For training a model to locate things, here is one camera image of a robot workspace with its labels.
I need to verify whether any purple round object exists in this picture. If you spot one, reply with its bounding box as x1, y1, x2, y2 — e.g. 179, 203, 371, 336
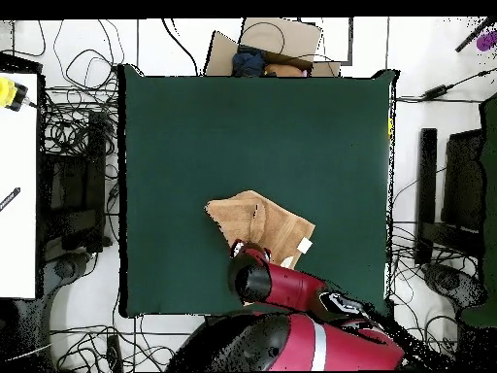
475, 32, 497, 52

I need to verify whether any dark green table cloth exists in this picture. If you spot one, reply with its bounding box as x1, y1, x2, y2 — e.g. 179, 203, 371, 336
117, 63, 401, 319

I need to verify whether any black power adapter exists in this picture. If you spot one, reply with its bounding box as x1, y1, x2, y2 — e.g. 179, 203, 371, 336
421, 84, 448, 100

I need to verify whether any tan terry towel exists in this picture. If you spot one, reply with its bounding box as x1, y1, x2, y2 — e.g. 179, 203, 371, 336
204, 188, 316, 270

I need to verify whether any dark blue garment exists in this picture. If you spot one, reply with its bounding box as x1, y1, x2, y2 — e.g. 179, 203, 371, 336
231, 45, 267, 78

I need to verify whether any black equipment rack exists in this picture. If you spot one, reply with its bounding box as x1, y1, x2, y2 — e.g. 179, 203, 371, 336
42, 112, 114, 254

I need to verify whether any black marker pen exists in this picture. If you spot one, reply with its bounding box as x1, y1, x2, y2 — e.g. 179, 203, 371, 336
0, 186, 21, 213

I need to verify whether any yellow and black tool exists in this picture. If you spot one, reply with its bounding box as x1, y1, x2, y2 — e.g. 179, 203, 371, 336
0, 76, 29, 113

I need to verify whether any white side table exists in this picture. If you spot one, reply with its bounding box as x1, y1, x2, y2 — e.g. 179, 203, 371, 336
0, 72, 39, 299

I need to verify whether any brown cardboard box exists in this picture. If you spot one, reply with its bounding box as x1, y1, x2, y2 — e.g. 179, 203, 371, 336
204, 17, 343, 78

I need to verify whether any orange garment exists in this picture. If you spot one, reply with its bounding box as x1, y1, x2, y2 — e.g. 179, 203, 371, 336
264, 62, 305, 78

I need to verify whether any green cloth covered table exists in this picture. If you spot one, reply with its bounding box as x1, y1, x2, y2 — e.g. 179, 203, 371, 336
459, 92, 497, 327

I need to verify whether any black upright bar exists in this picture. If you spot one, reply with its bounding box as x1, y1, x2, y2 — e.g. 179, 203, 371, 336
414, 127, 439, 265

